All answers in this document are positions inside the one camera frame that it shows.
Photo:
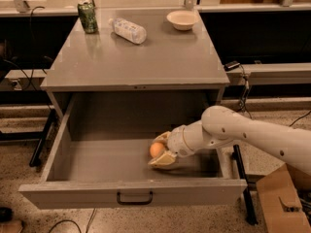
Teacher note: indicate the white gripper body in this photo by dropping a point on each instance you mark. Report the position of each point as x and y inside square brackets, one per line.
[176, 141]

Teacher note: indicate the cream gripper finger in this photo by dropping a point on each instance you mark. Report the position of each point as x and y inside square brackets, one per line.
[165, 159]
[162, 138]

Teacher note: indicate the orange fruit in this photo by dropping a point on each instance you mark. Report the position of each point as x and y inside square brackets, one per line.
[156, 148]

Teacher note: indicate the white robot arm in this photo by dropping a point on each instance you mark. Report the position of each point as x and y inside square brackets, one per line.
[221, 127]

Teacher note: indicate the grey open drawer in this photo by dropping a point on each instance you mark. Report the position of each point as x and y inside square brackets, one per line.
[102, 148]

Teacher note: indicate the grey cabinet counter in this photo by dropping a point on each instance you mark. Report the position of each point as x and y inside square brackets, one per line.
[168, 59]

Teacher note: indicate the black power adapter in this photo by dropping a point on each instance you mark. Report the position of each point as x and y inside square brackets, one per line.
[231, 66]

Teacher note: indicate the clear plastic water bottle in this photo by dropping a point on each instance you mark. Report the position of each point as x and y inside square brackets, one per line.
[130, 31]

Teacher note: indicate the brown cardboard box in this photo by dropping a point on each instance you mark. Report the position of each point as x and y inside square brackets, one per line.
[281, 206]

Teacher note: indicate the white paper bowl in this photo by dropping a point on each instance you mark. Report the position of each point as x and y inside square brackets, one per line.
[183, 20]

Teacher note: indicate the black table leg left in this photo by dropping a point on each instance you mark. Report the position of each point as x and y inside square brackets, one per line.
[40, 136]

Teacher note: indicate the green soda can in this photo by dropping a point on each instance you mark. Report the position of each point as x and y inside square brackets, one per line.
[87, 17]

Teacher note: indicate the black drawer handle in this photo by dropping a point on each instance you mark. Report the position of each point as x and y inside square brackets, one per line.
[134, 199]

